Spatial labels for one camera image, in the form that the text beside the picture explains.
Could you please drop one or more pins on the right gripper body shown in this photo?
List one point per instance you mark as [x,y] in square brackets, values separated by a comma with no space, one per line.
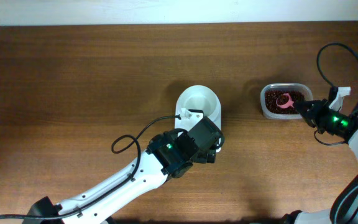
[312,111]

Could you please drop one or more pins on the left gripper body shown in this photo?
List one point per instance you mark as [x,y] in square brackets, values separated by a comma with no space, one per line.
[209,156]

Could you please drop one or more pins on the pink measuring scoop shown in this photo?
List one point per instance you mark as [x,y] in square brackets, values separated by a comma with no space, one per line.
[284,101]

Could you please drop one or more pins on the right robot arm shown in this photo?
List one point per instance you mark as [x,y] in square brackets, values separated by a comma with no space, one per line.
[345,207]

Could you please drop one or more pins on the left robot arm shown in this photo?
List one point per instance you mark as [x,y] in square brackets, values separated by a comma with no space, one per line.
[168,156]

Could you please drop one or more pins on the white digital kitchen scale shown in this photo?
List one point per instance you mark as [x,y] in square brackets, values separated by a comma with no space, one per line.
[178,124]

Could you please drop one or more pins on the clear plastic container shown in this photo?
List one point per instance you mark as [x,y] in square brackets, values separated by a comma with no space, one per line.
[284,87]

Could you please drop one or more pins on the white round bowl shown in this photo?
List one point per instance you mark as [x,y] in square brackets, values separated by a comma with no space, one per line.
[199,97]

